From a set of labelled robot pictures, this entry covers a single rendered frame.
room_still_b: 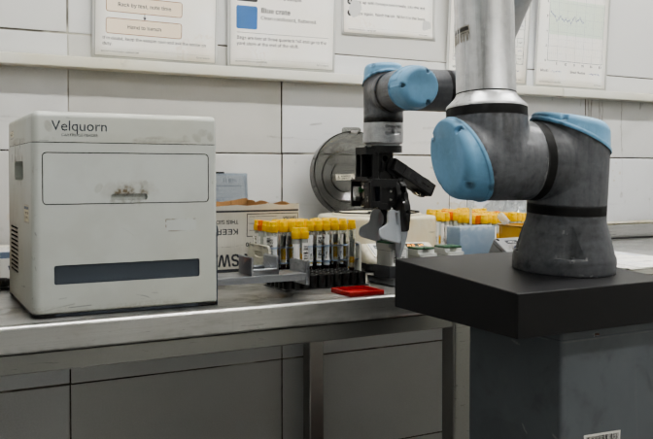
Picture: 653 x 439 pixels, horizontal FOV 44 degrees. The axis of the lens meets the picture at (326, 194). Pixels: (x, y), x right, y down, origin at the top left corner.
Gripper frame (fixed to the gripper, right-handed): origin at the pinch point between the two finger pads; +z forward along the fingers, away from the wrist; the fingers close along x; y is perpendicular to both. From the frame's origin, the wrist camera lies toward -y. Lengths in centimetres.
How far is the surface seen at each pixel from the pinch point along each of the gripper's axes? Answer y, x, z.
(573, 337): 4.7, 49.2, 7.5
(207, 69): 16, -53, -39
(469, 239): -20.3, -1.4, -1.3
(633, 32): -130, -50, -60
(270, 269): 28.6, 5.5, 1.2
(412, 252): -4.8, -0.1, 0.4
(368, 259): -5.4, -16.3, 3.4
